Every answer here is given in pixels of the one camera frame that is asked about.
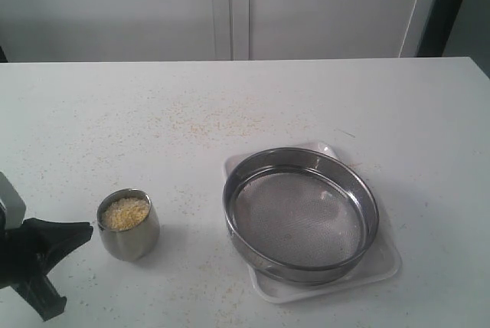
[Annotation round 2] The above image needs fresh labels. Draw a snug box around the round steel mesh sieve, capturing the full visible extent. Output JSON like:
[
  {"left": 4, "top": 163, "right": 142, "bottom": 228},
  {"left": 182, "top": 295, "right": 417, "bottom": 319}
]
[{"left": 222, "top": 146, "right": 381, "bottom": 287}]

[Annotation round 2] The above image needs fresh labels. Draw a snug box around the white cabinet behind table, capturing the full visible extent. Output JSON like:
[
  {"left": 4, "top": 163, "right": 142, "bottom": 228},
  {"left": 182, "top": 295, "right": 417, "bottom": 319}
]
[{"left": 1, "top": 0, "right": 434, "bottom": 62}]

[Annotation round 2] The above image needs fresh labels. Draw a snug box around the stainless steel cup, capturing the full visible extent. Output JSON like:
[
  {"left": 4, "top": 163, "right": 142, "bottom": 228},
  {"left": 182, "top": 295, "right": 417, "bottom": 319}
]
[{"left": 96, "top": 189, "right": 160, "bottom": 262}]

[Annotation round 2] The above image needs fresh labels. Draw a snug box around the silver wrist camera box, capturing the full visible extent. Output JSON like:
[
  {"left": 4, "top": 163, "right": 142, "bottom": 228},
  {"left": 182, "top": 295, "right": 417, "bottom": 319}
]
[{"left": 0, "top": 172, "right": 26, "bottom": 230}]

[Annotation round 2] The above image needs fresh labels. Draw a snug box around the grain mixture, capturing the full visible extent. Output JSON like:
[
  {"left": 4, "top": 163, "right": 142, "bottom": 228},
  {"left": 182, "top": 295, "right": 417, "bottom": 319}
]
[{"left": 102, "top": 198, "right": 150, "bottom": 231}]

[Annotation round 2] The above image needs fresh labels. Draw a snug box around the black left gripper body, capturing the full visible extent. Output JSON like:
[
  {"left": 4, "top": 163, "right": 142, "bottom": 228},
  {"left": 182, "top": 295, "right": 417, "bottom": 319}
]
[{"left": 1, "top": 209, "right": 50, "bottom": 289}]

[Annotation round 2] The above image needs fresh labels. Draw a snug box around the white square plastic tray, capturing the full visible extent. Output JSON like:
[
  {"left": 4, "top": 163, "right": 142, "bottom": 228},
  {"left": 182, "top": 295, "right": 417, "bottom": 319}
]
[{"left": 224, "top": 141, "right": 403, "bottom": 304}]

